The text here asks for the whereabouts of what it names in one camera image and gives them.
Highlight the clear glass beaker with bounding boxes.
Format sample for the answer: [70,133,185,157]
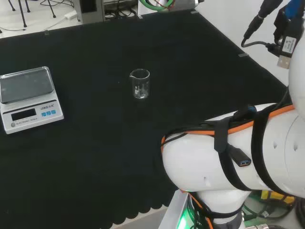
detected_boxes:
[129,68,151,100]

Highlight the black bench cloth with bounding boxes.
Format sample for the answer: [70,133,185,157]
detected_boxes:
[0,10,289,229]

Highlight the grey metal cabinet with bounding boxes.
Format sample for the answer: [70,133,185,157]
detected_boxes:
[73,0,139,24]

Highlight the white electronic balance steel pan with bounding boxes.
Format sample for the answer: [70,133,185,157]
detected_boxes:
[0,66,65,135]

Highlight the yellow stop button red cap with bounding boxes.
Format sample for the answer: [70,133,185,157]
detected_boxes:
[260,189,296,205]

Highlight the black tripod legs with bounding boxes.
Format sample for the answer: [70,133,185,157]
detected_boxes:
[6,0,57,28]

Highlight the orange cable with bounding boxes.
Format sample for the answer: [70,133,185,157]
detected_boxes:
[161,104,296,150]

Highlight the green cable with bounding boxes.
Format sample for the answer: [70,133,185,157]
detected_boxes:
[139,0,176,12]

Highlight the black plug cable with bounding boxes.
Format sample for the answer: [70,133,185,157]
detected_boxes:
[241,0,290,58]

